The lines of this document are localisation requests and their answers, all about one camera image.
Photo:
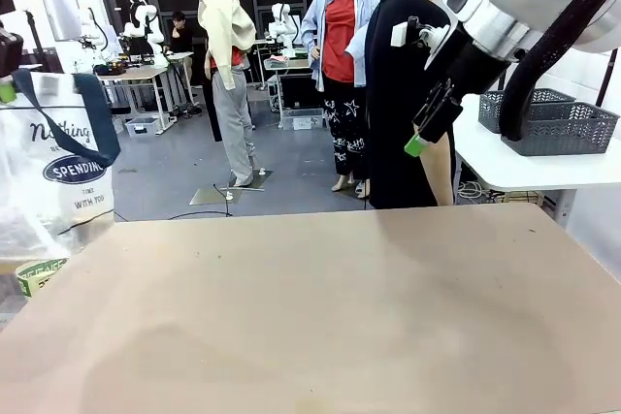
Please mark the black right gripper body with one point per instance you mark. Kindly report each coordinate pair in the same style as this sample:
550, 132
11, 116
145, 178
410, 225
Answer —
473, 62

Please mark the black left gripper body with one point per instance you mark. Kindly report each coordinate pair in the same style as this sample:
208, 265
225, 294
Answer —
9, 53

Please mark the dark grey plastic basket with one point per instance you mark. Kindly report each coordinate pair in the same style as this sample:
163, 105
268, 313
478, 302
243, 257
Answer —
563, 133

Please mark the white single robot arm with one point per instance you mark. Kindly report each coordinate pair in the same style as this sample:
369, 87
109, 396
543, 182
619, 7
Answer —
284, 26

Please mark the person's right forearm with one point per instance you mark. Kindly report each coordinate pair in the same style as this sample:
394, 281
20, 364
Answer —
439, 171

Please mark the black tripod stand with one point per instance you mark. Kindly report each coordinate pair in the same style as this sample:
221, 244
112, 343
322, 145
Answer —
35, 31

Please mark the person in black T-shirt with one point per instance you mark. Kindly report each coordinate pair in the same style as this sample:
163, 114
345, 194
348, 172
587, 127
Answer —
398, 94

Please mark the grey rectangular panel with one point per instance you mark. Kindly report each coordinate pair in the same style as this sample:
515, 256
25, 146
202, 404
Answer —
62, 14

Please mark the white side table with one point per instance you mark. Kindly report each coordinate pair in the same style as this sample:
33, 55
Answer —
533, 171

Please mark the mannequin blue shirt red top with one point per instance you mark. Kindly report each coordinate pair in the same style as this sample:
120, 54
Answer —
339, 45

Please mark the black stand pole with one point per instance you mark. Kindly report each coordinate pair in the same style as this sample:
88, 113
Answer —
604, 79

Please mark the wooden top work table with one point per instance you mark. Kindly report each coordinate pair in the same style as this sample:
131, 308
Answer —
140, 73

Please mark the clear plastic storage bin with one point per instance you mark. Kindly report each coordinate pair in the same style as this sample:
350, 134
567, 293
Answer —
303, 119
143, 127

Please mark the white box unit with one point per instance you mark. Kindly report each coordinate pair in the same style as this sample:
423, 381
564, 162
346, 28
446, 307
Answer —
560, 208

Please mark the small grey work table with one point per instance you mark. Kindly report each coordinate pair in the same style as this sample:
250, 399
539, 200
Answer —
286, 65

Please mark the seated person in black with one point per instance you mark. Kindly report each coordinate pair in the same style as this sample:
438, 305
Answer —
179, 33

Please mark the green printed cardboard box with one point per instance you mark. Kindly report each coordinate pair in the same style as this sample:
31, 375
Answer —
39, 278

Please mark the mannequin in beige hoodie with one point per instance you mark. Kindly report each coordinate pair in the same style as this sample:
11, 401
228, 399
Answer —
228, 45

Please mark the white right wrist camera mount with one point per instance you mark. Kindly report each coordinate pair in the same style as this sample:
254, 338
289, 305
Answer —
402, 33

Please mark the metal mannequin base plate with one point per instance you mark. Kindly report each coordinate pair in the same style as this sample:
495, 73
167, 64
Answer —
218, 193

